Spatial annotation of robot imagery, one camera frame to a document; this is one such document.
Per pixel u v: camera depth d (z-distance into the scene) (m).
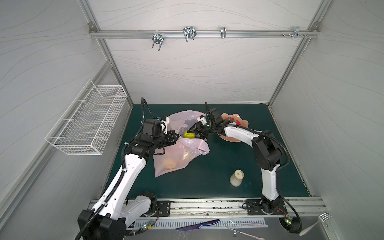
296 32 0.76
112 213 0.38
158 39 0.80
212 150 1.03
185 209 0.75
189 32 0.77
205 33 0.78
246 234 0.66
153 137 0.56
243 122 1.04
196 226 0.69
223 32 0.78
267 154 0.53
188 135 0.86
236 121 0.99
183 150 0.77
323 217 0.71
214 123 0.76
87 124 0.69
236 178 0.75
